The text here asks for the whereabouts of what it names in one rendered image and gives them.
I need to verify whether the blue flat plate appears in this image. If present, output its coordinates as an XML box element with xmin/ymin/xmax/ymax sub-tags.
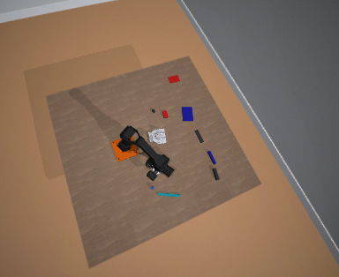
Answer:
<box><xmin>182</xmin><ymin>107</ymin><xmax>193</xmax><ymax>121</ymax></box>

